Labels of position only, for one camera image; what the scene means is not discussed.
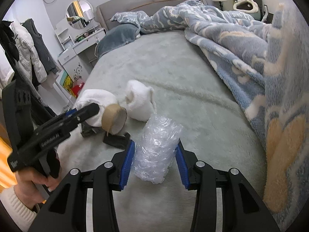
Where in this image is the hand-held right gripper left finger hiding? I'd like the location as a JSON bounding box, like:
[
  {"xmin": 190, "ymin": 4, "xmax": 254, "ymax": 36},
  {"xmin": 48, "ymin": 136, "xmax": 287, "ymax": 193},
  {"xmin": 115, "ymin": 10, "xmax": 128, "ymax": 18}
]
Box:
[{"xmin": 28, "ymin": 140, "xmax": 136, "ymax": 232}]

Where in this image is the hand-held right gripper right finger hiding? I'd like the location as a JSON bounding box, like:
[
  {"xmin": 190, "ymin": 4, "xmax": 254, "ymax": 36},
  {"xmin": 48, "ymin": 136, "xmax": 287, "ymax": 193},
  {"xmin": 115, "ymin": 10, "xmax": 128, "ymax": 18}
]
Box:
[{"xmin": 175, "ymin": 139, "xmax": 282, "ymax": 232}]

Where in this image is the white cloth wad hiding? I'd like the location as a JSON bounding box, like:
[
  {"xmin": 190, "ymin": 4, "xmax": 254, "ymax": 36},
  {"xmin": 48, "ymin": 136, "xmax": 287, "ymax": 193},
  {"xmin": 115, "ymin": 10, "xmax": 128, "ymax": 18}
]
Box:
[{"xmin": 74, "ymin": 89, "xmax": 121, "ymax": 134}]

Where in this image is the brown cardboard tape core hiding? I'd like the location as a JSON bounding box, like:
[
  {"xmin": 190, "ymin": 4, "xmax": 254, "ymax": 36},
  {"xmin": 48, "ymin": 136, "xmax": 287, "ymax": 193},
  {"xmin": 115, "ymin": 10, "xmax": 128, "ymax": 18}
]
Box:
[{"xmin": 101, "ymin": 103, "xmax": 128, "ymax": 136}]

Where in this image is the large bubble wrap piece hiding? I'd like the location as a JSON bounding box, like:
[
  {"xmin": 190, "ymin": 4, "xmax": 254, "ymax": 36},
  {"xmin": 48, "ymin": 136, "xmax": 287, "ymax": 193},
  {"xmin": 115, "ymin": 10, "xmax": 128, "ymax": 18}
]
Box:
[{"xmin": 132, "ymin": 115, "xmax": 184, "ymax": 185}]

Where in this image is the white cloth with opening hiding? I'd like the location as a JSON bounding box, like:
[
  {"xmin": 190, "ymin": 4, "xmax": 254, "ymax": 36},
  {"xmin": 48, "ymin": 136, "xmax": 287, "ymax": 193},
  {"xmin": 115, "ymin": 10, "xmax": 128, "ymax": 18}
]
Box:
[{"xmin": 124, "ymin": 80, "xmax": 156, "ymax": 122}]

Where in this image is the person's left forearm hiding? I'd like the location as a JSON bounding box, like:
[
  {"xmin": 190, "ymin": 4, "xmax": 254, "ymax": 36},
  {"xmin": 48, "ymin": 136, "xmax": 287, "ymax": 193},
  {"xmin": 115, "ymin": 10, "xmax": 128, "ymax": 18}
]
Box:
[{"xmin": 0, "ymin": 186, "xmax": 40, "ymax": 223}]

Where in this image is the person's left hand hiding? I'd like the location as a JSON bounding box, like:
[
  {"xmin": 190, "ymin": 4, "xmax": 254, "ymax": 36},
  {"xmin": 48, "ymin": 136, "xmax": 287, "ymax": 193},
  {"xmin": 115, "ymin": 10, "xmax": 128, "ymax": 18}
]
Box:
[{"xmin": 17, "ymin": 167, "xmax": 59, "ymax": 210}]

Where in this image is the red box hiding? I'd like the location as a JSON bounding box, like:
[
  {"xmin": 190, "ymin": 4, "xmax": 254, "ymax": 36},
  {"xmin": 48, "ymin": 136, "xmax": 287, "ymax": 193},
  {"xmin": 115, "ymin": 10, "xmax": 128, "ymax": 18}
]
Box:
[{"xmin": 72, "ymin": 83, "xmax": 85, "ymax": 98}]

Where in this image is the yellow painting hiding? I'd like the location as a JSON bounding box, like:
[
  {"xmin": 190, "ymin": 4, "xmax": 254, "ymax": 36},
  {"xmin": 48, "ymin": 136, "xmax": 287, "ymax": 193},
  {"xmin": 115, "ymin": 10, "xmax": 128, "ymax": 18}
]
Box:
[{"xmin": 59, "ymin": 70, "xmax": 74, "ymax": 93}]

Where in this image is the yellow curtain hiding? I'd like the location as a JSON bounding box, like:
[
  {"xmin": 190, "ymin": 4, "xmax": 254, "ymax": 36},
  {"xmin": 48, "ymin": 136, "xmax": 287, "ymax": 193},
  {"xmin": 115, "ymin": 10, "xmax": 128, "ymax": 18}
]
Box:
[{"xmin": 0, "ymin": 123, "xmax": 15, "ymax": 189}]

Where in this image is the white dressing table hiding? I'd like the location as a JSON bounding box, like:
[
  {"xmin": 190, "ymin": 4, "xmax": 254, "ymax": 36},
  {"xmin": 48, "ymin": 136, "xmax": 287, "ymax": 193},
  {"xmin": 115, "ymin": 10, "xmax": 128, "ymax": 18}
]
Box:
[{"xmin": 54, "ymin": 17, "xmax": 107, "ymax": 87}]

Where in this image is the grey knit vest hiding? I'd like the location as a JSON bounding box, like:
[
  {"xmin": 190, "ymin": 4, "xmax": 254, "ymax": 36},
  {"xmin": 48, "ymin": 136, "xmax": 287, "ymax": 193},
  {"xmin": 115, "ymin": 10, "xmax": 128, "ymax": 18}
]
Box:
[{"xmin": 23, "ymin": 18, "xmax": 59, "ymax": 75}]

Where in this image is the white puffer vest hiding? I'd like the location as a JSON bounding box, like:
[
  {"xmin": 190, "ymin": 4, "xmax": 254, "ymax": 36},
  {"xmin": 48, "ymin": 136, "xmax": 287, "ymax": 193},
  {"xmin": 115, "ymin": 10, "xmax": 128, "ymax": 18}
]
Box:
[{"xmin": 11, "ymin": 23, "xmax": 46, "ymax": 83}]

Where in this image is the grey-blue pillow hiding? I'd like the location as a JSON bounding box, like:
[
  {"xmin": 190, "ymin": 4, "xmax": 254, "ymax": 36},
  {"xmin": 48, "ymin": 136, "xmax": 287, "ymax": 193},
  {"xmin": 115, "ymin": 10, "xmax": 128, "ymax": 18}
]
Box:
[{"xmin": 97, "ymin": 24, "xmax": 140, "ymax": 58}]

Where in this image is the black hanging garment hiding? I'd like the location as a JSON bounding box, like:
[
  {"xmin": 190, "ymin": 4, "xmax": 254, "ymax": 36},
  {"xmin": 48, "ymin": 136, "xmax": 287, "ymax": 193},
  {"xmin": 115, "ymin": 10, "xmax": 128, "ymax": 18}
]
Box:
[{"xmin": 0, "ymin": 20, "xmax": 18, "ymax": 61}]

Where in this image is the silver shade table lamp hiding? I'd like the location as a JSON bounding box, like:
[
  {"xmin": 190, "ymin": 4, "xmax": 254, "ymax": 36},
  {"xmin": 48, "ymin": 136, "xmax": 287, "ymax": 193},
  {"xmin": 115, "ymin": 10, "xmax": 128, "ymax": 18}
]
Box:
[{"xmin": 83, "ymin": 11, "xmax": 95, "ymax": 33}]

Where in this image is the oval mirror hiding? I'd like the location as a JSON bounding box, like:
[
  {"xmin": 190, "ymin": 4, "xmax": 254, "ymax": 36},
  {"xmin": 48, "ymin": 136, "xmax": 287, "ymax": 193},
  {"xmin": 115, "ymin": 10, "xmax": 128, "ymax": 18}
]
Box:
[{"xmin": 66, "ymin": 0, "xmax": 94, "ymax": 29}]

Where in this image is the blue patterned fleece blanket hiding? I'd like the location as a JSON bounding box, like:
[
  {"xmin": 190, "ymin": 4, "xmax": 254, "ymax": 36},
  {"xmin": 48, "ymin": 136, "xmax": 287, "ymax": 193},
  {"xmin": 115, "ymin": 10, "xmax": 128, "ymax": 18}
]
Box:
[{"xmin": 110, "ymin": 0, "xmax": 309, "ymax": 228}]

